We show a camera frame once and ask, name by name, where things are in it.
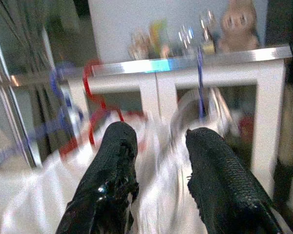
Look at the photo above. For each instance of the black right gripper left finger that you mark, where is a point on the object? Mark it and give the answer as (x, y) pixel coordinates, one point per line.
(107, 170)

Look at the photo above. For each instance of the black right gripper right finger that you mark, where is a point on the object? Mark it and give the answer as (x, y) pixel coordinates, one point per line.
(222, 182)

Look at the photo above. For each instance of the purple-blue clothes hanger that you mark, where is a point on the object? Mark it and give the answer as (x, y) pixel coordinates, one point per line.
(68, 100)

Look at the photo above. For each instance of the red clothes hanger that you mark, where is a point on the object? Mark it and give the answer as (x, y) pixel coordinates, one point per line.
(88, 83)

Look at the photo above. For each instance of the cream white hanging garment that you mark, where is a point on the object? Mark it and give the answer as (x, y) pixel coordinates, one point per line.
(27, 195)

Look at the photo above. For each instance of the white glass-door cabinet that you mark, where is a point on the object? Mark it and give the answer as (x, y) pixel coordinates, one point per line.
(149, 95)

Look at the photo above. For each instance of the metal clothes rack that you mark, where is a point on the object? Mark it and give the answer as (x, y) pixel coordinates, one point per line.
(210, 59)

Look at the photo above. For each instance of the clear glass jar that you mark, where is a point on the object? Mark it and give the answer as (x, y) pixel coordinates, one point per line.
(138, 46)

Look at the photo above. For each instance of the yellow green box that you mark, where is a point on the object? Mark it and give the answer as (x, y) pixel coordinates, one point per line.
(158, 36)

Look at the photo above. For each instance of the clear glass bottle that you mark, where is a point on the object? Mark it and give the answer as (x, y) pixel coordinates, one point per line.
(185, 41)

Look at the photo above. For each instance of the glass bottle yellow label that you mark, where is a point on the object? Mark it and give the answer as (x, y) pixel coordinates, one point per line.
(207, 36)

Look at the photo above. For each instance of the brown plush toy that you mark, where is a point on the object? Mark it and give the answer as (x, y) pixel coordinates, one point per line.
(238, 26)

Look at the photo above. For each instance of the glass door metal frame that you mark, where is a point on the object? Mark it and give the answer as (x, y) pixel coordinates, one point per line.
(30, 153)

